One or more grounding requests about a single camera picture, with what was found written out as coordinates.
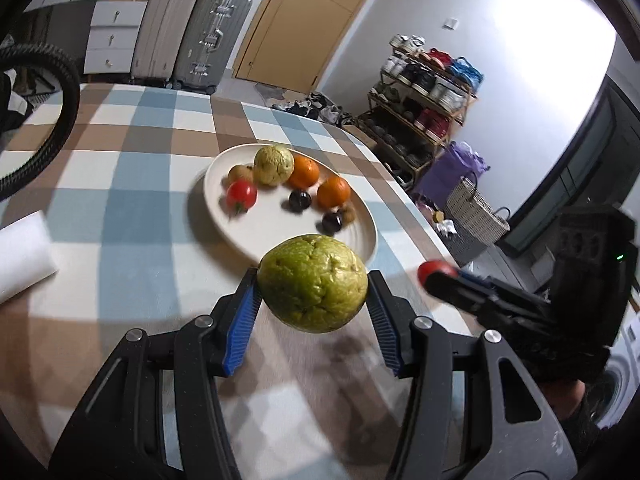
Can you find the black ribbed tube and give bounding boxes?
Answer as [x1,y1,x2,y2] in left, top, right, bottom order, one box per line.
[0,42,81,203]

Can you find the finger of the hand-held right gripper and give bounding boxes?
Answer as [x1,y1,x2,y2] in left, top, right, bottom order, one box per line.
[452,267,507,292]
[424,270,506,318]

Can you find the checked tablecloth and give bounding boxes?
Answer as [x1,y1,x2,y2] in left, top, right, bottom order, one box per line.
[0,82,476,480]

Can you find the white drawer desk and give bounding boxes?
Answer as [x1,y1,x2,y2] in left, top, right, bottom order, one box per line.
[22,0,153,76]

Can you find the wooden door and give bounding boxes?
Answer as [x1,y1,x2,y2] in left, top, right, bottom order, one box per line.
[232,0,393,90]

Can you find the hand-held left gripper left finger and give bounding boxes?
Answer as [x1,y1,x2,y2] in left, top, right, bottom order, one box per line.
[47,267,262,480]

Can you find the purple bag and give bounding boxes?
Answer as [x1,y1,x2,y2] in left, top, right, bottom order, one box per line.
[417,141,490,206]

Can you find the dark glass cabinet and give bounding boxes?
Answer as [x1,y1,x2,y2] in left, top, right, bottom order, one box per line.
[500,75,640,261]

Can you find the person's right forearm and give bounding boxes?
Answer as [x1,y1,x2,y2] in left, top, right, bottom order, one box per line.
[537,379,607,480]

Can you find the red tomato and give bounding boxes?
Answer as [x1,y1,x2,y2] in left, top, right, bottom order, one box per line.
[226,180,258,213]
[418,260,458,288]

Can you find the white paper towel roll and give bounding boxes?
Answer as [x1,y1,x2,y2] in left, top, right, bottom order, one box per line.
[0,210,58,306]

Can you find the black clothing pile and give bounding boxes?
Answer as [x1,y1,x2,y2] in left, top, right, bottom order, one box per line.
[0,35,36,136]

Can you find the wicker basket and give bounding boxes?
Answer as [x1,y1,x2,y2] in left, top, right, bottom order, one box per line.
[445,172,511,246]

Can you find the beige suitcase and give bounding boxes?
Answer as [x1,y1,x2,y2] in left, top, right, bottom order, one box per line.
[131,0,203,86]

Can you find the large orange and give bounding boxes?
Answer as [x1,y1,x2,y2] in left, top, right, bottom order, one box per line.
[316,176,352,210]

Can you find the cream round plate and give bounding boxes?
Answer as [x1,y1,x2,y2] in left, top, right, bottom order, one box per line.
[202,143,378,267]

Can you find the wooden shoe rack with shoes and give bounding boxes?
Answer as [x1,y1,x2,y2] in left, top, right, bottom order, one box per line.
[367,34,483,181]

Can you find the large green guava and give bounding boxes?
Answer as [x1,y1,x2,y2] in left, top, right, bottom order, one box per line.
[257,234,369,333]

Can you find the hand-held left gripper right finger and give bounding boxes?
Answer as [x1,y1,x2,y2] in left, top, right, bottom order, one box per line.
[366,269,581,480]

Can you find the shoes on floor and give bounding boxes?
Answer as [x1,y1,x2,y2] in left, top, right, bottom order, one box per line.
[272,91,356,128]

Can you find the small green guava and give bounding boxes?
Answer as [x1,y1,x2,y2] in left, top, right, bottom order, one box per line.
[253,145,296,188]

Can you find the small orange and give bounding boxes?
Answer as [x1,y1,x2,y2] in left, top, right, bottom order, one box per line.
[288,156,321,190]

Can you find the silver suitcase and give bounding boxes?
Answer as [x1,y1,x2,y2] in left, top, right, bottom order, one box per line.
[172,0,253,95]

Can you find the white washing machine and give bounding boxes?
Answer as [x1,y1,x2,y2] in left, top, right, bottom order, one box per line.
[590,305,640,428]

